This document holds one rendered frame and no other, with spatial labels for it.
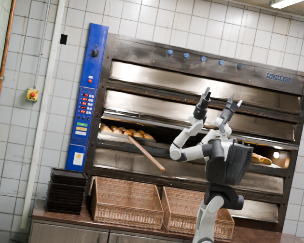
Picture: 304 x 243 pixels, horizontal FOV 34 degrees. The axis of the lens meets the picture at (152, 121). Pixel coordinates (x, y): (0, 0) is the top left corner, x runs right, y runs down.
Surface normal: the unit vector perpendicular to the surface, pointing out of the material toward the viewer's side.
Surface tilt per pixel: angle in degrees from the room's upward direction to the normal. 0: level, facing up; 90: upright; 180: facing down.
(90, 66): 90
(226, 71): 90
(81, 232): 91
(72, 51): 90
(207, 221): 115
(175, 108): 70
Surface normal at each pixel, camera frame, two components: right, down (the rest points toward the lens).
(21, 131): 0.15, 0.08
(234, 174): -0.42, -0.03
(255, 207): 0.21, -0.26
